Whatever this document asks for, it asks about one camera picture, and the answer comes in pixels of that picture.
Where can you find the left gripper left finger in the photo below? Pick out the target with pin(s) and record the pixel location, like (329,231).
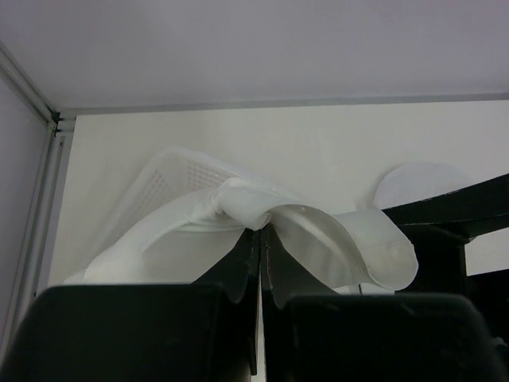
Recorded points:
(148,332)

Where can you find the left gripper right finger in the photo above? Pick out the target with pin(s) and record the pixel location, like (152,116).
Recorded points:
(311,333)

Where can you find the white bra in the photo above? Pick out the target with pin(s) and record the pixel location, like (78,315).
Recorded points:
(214,236)

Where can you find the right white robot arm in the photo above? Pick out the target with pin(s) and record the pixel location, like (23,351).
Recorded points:
(440,227)

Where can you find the round mesh laundry bag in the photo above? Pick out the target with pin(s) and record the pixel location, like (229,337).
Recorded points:
(418,181)

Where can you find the white plastic basket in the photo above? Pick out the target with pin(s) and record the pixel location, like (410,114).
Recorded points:
(168,175)

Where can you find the left aluminium frame post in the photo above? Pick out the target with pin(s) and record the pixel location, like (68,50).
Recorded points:
(35,148)

